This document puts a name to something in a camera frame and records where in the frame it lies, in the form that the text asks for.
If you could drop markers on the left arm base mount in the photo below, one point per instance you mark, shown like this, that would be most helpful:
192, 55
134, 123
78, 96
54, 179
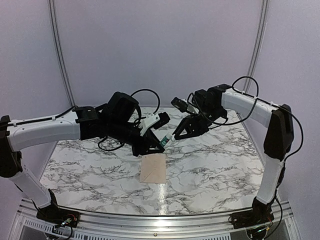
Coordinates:
54, 214

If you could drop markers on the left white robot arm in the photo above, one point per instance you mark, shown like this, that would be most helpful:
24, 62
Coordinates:
16, 135

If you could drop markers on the aluminium front rail frame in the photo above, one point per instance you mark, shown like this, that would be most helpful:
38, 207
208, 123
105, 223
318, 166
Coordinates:
108, 226

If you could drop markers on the left aluminium corner post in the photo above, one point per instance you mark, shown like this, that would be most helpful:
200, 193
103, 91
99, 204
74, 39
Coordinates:
59, 52

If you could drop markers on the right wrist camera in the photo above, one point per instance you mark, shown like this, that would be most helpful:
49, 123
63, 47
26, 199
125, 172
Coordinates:
184, 107

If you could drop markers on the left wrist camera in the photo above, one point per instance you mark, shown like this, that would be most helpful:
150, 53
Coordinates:
153, 121

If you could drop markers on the white glue stick cap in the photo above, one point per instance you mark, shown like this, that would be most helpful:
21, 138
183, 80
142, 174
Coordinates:
171, 137

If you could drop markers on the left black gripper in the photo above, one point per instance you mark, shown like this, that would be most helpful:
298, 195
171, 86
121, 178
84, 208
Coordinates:
157, 143

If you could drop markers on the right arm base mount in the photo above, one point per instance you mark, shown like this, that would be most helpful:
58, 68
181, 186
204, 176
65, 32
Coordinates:
259, 214

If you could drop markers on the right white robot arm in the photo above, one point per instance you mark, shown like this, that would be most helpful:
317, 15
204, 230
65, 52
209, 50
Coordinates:
278, 121

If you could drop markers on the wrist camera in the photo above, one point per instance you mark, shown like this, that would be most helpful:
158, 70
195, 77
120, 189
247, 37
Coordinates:
153, 121
184, 107

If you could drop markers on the aluminium corner post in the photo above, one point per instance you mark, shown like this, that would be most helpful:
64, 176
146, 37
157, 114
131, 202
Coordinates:
59, 52
261, 28

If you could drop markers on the right aluminium corner post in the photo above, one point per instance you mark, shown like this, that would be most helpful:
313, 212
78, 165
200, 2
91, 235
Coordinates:
261, 28

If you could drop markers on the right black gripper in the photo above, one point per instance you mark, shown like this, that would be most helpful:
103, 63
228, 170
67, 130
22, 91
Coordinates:
186, 123

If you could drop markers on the small green white sticker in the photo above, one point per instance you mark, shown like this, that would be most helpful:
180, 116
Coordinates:
164, 141

